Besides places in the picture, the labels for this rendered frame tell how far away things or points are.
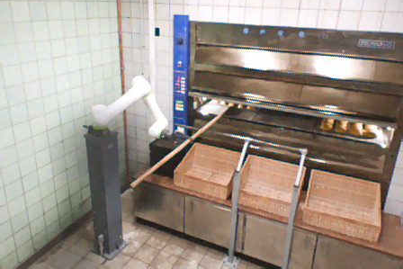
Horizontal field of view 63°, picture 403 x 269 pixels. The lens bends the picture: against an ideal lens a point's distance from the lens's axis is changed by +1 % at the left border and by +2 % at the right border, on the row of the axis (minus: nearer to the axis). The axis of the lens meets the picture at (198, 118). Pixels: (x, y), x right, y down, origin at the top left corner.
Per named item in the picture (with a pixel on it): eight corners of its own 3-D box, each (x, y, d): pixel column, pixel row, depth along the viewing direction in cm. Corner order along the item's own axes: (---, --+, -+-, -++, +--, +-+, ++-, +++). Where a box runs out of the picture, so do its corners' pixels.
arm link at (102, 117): (90, 121, 250) (146, 79, 255) (88, 114, 264) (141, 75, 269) (101, 133, 256) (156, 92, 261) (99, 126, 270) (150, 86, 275)
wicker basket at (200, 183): (194, 164, 362) (194, 141, 353) (243, 176, 340) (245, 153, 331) (172, 185, 321) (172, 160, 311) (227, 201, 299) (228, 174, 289)
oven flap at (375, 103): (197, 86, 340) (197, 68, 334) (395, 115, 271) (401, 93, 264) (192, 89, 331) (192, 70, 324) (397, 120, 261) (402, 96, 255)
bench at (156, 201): (160, 197, 402) (159, 155, 381) (385, 268, 307) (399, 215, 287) (132, 224, 354) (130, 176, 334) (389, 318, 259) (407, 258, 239)
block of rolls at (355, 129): (326, 111, 360) (326, 106, 358) (375, 119, 342) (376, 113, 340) (319, 130, 308) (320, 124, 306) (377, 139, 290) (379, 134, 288)
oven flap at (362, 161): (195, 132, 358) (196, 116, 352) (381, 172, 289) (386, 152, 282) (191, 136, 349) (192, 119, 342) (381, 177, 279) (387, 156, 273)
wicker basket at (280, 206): (246, 177, 339) (248, 153, 329) (302, 192, 317) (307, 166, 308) (230, 202, 297) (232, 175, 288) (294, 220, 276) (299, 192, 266)
